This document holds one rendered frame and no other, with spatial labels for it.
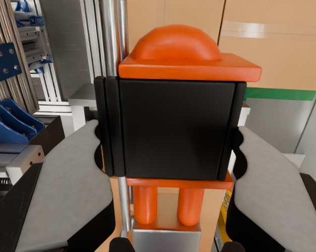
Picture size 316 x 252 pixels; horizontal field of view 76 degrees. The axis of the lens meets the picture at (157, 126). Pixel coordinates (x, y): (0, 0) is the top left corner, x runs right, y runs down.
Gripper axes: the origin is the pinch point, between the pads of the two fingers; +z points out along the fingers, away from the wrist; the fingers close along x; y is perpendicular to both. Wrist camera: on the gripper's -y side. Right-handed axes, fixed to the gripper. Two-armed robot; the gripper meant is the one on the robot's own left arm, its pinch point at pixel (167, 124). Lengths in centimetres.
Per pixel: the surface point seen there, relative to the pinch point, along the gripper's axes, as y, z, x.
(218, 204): 37.5, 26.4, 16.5
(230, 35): -1, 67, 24
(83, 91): 23, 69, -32
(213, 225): 46, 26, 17
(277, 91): 36, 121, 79
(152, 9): -8, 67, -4
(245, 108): 24, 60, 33
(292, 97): 39, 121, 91
